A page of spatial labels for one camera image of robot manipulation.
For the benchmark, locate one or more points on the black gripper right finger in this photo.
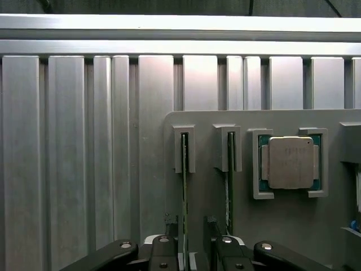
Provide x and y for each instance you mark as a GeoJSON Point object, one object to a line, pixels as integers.
{"type": "Point", "coordinates": [225, 251]}

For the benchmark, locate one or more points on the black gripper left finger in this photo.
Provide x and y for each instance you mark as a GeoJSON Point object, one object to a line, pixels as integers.
{"type": "Point", "coordinates": [162, 251]}

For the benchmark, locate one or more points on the grey parts rack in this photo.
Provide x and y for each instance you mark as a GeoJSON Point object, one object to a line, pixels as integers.
{"type": "Point", "coordinates": [282, 220]}

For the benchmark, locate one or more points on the silver CPU chip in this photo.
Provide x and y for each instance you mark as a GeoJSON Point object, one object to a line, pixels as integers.
{"type": "Point", "coordinates": [290, 162]}

